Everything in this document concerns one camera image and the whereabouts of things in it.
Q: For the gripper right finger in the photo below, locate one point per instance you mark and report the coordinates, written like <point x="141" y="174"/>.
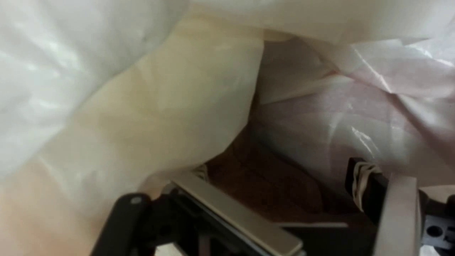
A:
<point x="398" y="218"/>

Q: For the white orange plastic bag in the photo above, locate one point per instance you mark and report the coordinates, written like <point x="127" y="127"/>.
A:
<point x="118" y="94"/>

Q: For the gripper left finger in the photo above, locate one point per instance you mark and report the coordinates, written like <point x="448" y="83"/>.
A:
<point x="228" y="208"/>

